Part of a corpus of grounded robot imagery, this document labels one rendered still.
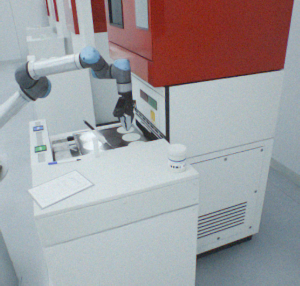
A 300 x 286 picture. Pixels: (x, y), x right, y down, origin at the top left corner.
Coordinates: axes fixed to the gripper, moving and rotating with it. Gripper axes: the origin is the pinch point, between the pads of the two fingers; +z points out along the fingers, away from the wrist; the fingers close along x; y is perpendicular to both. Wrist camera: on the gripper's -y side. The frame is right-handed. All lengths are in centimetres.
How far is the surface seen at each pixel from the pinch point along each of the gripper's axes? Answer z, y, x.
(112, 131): 6.9, 10.2, 13.8
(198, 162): 20.9, 9.5, -35.8
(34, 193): 1, -60, 12
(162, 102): -16.5, -2.4, -20.6
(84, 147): 6.9, -11.2, 20.1
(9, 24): -28, 559, 572
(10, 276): 83, -42, 66
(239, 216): 69, 29, -60
